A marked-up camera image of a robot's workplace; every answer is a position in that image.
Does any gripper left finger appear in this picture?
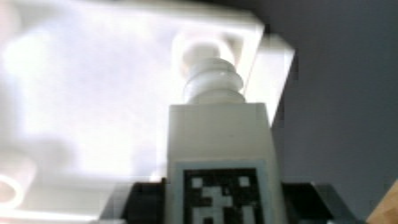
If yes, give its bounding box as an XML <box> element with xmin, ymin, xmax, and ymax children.
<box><xmin>122</xmin><ymin>181</ymin><xmax>165</xmax><ymax>224</ymax></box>

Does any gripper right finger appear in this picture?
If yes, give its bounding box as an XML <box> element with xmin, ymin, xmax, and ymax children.
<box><xmin>282</xmin><ymin>182</ymin><xmax>358</xmax><ymax>224</ymax></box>

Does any white square tabletop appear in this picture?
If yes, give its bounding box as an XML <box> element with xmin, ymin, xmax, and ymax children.
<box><xmin>0</xmin><ymin>0</ymin><xmax>293</xmax><ymax>224</ymax></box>

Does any white leg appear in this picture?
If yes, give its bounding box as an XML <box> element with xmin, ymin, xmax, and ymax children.
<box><xmin>165</xmin><ymin>43</ymin><xmax>287</xmax><ymax>224</ymax></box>

